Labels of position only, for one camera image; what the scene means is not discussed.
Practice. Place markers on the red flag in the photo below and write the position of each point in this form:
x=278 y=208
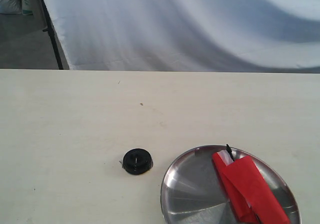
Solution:
x=251 y=198

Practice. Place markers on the small black round cap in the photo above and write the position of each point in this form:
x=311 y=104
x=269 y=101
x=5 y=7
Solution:
x=137 y=161

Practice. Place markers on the round steel plate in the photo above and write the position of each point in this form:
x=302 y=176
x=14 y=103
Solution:
x=192 y=192

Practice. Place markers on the white fabric backdrop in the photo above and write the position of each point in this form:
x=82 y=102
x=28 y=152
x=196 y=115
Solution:
x=277 y=36

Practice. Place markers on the black backdrop stand pole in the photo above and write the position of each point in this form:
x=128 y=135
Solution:
x=51 y=33

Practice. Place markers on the green and white bag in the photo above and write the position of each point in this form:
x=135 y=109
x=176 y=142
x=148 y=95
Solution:
x=26 y=2

